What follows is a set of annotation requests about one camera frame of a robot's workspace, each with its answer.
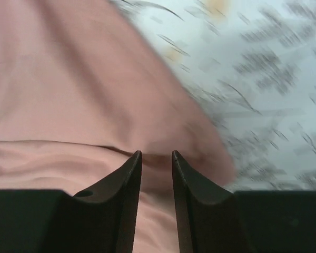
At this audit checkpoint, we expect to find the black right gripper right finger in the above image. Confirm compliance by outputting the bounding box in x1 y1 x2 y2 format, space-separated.
172 151 316 253

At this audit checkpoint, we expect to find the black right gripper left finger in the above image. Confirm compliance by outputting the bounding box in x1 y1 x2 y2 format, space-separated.
0 151 142 252

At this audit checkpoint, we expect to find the pink t shirt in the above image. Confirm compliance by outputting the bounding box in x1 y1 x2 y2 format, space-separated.
0 1 235 252

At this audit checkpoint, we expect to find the floral patterned table mat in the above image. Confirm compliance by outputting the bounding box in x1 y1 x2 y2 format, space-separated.
116 1 316 191

